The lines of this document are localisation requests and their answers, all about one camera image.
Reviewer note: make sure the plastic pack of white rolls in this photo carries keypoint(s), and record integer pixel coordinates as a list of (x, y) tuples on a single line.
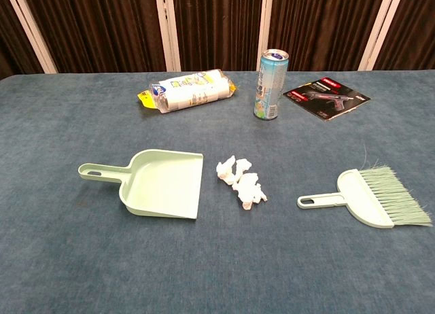
[(193, 89)]

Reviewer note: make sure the dark brown curtain panel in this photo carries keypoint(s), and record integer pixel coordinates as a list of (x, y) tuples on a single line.
[(217, 28), (10, 38), (323, 28), (414, 28), (102, 28)]

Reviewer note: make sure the light blue drink can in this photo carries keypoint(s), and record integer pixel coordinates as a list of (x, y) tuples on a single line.
[(270, 86)]

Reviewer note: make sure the mint green plastic dustpan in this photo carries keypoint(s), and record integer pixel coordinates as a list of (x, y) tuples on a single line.
[(163, 185)]

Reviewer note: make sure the blue felt table cover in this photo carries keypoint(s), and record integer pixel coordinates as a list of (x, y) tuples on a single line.
[(102, 259)]

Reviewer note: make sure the white screen frame post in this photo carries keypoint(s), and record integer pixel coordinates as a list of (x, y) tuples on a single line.
[(168, 32), (30, 28), (380, 28), (264, 21)]

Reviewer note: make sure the white tissue wad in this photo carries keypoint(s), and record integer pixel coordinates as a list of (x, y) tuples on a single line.
[(249, 191), (226, 169)]

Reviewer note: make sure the mint green hand brush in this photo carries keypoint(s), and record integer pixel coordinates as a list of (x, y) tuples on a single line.
[(357, 195)]

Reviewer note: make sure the glue gun package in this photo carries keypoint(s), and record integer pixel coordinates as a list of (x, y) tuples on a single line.
[(326, 96)]

